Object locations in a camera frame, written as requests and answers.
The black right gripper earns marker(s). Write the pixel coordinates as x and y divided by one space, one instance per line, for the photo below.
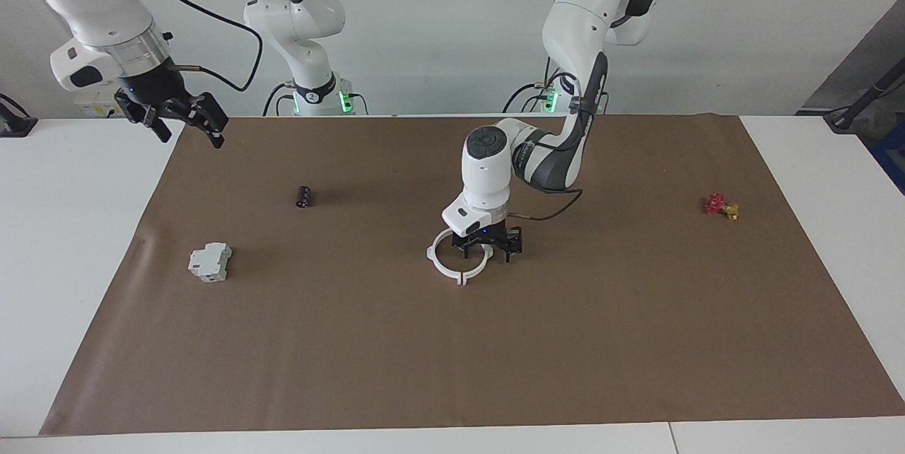
155 97

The brass valve with red handwheel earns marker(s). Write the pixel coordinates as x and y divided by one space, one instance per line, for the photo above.
714 204

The white power strip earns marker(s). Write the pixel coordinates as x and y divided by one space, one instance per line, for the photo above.
92 109

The blue object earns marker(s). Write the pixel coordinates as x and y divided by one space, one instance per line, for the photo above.
894 157

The black cylindrical capacitor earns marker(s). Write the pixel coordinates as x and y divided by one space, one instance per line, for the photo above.
304 196

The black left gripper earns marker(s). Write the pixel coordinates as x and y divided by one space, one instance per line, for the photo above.
495 236

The white circuit breaker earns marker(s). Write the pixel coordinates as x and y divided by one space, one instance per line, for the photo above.
210 263

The black stand pole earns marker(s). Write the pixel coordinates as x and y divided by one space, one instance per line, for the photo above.
859 104

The black desk device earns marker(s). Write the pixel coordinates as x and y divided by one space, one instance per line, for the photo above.
14 125

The brown paper table mat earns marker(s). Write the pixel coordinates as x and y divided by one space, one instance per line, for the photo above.
424 355

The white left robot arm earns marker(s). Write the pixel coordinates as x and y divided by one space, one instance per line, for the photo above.
587 15

